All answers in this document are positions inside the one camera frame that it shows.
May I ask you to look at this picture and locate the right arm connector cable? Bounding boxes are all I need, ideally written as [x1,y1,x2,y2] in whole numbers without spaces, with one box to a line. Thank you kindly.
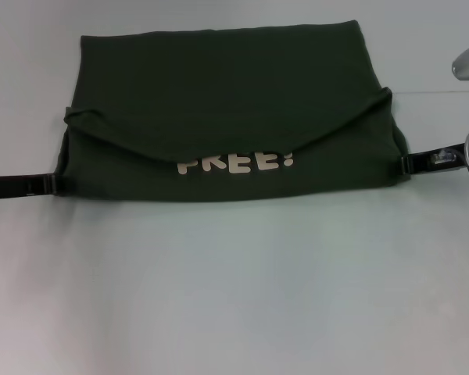
[431,148,465,165]

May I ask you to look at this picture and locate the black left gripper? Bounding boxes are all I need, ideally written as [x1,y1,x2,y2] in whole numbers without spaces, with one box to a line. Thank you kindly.
[0,173,65,201]

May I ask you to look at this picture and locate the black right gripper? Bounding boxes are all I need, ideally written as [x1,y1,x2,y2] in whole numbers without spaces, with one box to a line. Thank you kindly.
[399,141,468,175]

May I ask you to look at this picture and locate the dark green shirt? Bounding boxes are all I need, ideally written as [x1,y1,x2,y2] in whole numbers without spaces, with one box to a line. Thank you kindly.
[56,21,408,204]

